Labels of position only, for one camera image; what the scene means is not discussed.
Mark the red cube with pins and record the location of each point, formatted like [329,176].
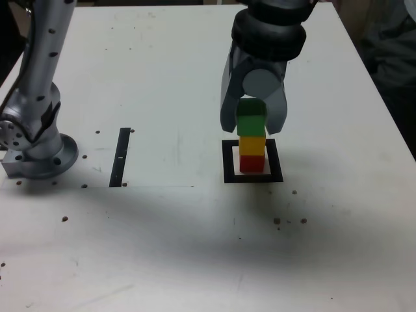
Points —
[252,164]

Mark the chrome metal tube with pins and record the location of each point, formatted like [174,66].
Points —
[28,11]

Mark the black tape square outline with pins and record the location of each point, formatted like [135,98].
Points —
[227,162]

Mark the yellow cube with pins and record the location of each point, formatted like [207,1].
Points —
[252,146]

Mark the green cube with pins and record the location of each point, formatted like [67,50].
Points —
[250,125]

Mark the black tape strip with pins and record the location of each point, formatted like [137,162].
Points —
[118,159]

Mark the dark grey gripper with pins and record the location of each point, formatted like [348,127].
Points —
[256,64]

